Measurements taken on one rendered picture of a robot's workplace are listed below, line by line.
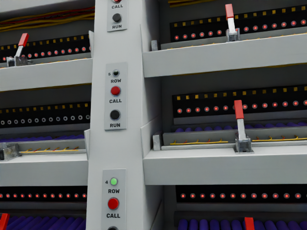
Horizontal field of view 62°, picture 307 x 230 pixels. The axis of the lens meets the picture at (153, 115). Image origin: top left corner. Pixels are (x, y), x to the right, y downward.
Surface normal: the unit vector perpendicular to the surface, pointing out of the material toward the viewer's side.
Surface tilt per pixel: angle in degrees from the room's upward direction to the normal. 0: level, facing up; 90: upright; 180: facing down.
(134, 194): 90
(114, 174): 90
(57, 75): 109
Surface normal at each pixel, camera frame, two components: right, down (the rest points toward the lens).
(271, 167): -0.19, 0.11
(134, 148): -0.21, -0.22
